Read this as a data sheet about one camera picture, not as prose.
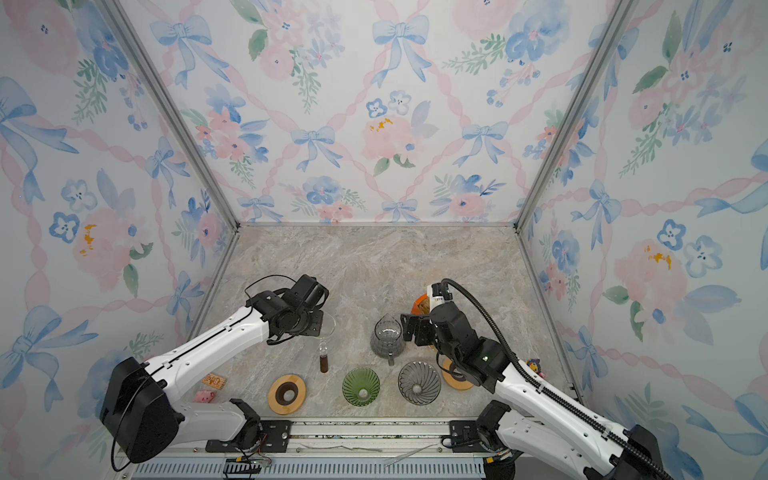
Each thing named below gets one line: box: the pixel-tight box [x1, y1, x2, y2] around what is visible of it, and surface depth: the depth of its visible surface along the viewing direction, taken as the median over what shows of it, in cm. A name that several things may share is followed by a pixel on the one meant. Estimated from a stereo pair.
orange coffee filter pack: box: [410, 293, 430, 316], surface depth 89 cm
